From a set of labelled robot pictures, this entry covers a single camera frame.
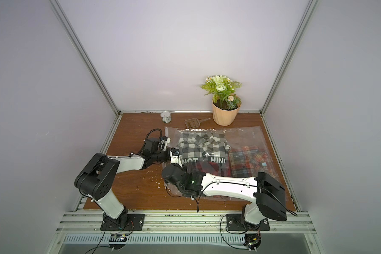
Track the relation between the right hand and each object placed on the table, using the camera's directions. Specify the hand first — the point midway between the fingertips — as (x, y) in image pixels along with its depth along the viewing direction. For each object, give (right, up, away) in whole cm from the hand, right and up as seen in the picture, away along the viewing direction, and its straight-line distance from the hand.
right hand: (165, 163), depth 73 cm
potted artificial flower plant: (+35, +33, +32) cm, 57 cm away
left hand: (+6, +1, +17) cm, 18 cm away
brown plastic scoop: (+14, +20, +41) cm, 48 cm away
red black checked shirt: (+31, -7, +15) cm, 35 cm away
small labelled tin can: (-7, +24, +37) cm, 45 cm away
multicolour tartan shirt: (+46, -3, +18) cm, 49 cm away
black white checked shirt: (+13, +5, +25) cm, 28 cm away
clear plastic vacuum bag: (+42, +11, +30) cm, 53 cm away
